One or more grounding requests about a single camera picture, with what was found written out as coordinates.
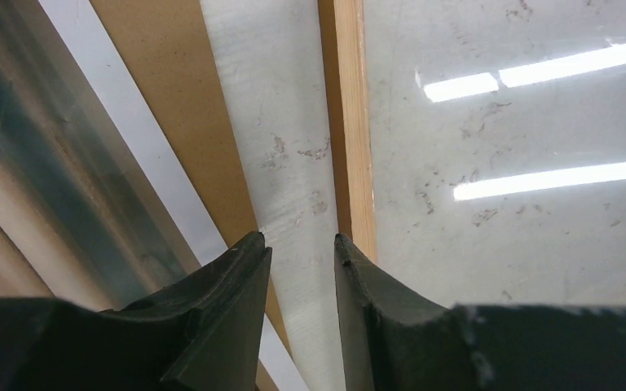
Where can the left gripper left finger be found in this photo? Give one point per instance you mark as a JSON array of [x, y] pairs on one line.
[[201, 333]]

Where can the wooden picture frame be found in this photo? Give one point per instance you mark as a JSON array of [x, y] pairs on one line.
[[351, 135]]

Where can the clear acrylic sheet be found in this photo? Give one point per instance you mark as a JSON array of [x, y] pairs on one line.
[[507, 162]]

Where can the brown backing board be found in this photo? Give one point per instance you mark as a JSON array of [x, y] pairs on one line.
[[165, 45]]

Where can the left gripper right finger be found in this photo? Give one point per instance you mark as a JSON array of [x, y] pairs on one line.
[[394, 339]]

